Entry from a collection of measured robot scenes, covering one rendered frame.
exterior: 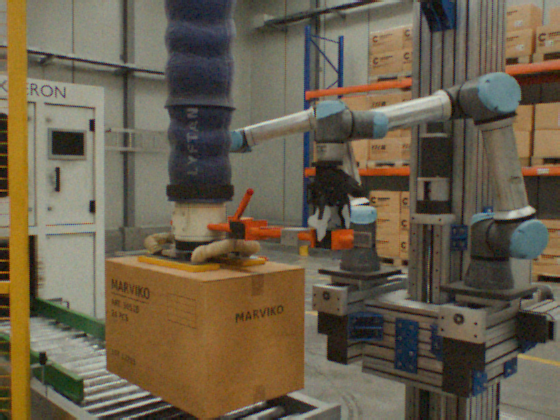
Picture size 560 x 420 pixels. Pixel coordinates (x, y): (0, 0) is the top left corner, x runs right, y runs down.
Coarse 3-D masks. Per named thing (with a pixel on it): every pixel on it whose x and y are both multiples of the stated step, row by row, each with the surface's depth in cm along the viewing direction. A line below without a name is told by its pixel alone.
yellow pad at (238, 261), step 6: (234, 252) 201; (210, 258) 205; (216, 258) 202; (222, 258) 200; (228, 258) 199; (234, 258) 197; (240, 258) 195; (246, 258) 196; (252, 258) 198; (258, 258) 198; (228, 264) 197; (234, 264) 195; (240, 264) 193; (246, 264) 193; (252, 264) 195; (258, 264) 196; (264, 264) 198
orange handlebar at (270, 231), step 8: (232, 216) 231; (208, 224) 193; (216, 224) 190; (224, 224) 193; (256, 232) 175; (264, 232) 172; (272, 232) 169; (280, 232) 167; (304, 232) 161; (344, 240) 151; (352, 240) 153
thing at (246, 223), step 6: (234, 222) 179; (240, 222) 177; (246, 222) 176; (252, 222) 178; (258, 222) 179; (264, 222) 181; (234, 228) 180; (240, 228) 178; (246, 228) 176; (234, 234) 179; (240, 234) 177; (246, 234) 177; (246, 240) 177
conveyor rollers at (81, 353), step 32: (32, 320) 348; (64, 352) 280; (96, 352) 281; (96, 384) 241; (128, 384) 241; (96, 416) 204; (128, 416) 211; (160, 416) 209; (192, 416) 208; (224, 416) 207; (256, 416) 206; (288, 416) 206
